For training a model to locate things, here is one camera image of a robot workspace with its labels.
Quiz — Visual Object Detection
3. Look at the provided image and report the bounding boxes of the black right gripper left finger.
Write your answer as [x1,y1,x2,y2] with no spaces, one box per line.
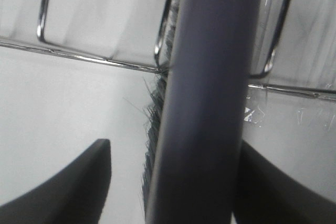
[1,139,112,223]

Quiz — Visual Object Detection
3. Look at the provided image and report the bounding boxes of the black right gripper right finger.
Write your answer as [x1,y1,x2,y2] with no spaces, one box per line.
[233,142,335,223]

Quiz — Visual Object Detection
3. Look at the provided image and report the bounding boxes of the chrome wire dish rack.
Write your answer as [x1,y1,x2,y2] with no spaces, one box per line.
[1,0,335,102]

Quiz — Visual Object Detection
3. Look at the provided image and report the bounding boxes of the purple hand brush black bristles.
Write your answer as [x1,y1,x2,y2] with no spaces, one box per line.
[145,0,260,223]

